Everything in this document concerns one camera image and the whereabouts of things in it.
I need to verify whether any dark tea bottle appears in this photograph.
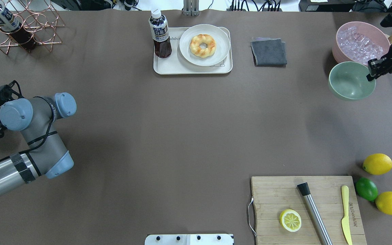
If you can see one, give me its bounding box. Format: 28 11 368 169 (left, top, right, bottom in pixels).
148 8 172 58

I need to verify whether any green lime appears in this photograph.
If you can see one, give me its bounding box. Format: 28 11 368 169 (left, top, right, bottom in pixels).
354 177 378 202

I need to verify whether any half lemon slice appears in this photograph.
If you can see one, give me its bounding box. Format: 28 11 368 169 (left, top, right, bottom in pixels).
279 209 302 232

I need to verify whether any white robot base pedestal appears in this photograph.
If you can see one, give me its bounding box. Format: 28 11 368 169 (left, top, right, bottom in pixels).
144 233 234 245

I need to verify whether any wooden cutting board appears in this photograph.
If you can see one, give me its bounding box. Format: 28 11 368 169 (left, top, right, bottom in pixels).
251 176 367 245

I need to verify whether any light green bowl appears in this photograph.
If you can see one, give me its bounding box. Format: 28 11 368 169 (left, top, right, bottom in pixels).
328 61 376 101

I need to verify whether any bottle in copper rack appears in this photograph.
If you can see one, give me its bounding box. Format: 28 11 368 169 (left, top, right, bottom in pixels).
0 2 37 52

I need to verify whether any copper wire bottle rack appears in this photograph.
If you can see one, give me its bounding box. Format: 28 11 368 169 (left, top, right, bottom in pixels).
0 0 66 55

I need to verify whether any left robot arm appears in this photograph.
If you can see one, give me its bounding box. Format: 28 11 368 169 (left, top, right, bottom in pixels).
0 81 77 196

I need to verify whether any white plate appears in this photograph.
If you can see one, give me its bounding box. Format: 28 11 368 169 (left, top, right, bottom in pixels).
179 24 230 66

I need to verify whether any glazed donut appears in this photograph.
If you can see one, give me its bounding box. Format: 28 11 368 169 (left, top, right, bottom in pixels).
189 34 217 58

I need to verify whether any yellow lemon upper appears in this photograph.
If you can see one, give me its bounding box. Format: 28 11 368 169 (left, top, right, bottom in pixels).
362 153 392 175

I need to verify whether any grey folded cloth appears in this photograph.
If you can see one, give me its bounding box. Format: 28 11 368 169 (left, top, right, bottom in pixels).
250 37 288 67

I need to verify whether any yellow lemon lower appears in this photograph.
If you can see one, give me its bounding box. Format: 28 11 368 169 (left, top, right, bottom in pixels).
375 191 392 215

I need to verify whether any pink bowl of ice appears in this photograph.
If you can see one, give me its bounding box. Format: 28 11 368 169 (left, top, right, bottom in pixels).
332 21 390 66

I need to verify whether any yellow plastic knife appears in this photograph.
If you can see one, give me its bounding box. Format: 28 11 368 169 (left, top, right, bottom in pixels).
341 185 353 245

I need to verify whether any steel muddler black tip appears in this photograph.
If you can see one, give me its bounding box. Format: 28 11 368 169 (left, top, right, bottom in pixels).
297 182 332 245

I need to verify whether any yellow lemon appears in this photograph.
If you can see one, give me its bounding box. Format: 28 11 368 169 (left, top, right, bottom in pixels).
362 153 392 175
375 191 392 215

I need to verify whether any cream serving tray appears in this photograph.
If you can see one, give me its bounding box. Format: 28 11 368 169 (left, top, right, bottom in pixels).
153 27 233 75

